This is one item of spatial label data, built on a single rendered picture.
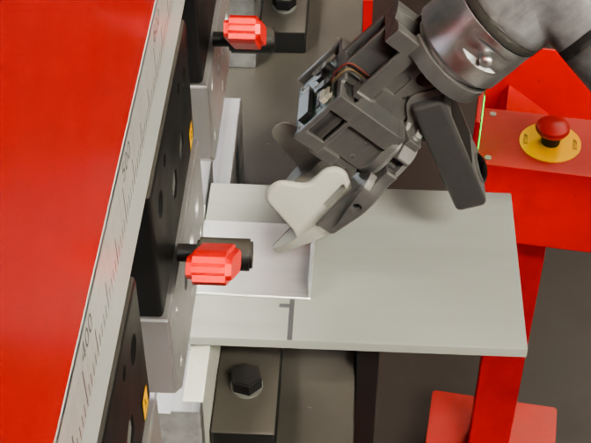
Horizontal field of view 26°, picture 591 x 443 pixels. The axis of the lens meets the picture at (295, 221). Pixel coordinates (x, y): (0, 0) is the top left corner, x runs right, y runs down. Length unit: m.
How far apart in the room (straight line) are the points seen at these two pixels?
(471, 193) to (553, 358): 1.38
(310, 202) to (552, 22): 0.23
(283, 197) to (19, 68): 0.60
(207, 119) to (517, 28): 0.21
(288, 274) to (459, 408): 1.08
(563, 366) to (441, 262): 1.29
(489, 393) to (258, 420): 0.87
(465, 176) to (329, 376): 0.26
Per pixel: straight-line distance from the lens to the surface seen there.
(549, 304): 2.43
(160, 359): 0.70
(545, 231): 1.56
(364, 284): 1.04
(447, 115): 0.92
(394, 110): 0.93
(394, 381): 2.27
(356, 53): 0.92
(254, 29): 0.77
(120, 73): 0.54
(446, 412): 2.08
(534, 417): 2.10
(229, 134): 1.23
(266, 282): 1.04
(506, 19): 0.86
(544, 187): 1.51
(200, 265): 0.62
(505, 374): 1.87
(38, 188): 0.40
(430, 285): 1.04
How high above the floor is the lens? 1.75
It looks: 44 degrees down
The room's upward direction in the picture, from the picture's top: straight up
